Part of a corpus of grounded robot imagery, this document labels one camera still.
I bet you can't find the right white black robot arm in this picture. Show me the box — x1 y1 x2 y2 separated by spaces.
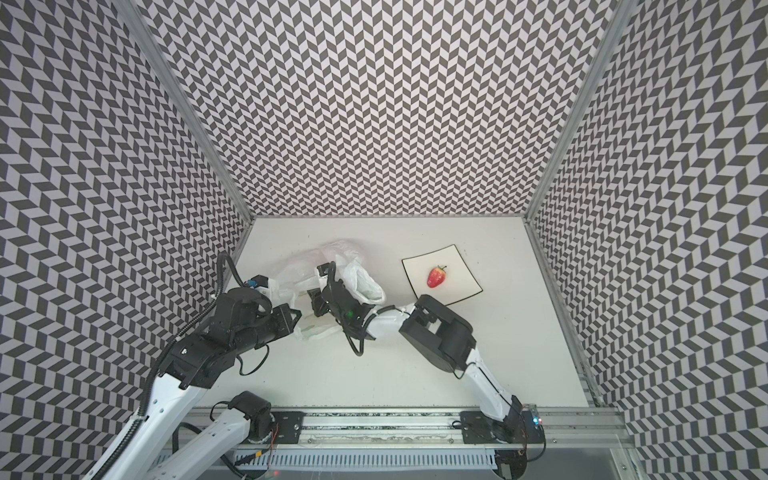
308 280 546 447

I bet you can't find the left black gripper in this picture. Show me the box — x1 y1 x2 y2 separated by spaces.
232 303 302 358

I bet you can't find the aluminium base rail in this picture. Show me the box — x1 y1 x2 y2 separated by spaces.
273 407 633 449

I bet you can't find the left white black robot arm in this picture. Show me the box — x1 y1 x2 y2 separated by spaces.
85 253 301 479

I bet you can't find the black mounting plate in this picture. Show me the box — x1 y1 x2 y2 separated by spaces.
451 410 546 445
248 410 305 445

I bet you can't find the white plastic bag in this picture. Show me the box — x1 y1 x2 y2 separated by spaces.
260 240 386 343

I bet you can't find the white square plate black rim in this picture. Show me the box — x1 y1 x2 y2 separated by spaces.
401 244 483 305

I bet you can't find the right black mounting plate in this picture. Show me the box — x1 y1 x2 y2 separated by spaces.
451 410 546 445

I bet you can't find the red fake strawberry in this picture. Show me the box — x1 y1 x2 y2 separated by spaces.
426 266 447 288

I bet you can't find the white vented strip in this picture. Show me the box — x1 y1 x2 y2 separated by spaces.
240 448 497 472

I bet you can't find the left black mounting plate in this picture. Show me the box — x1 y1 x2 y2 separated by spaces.
248 410 305 445

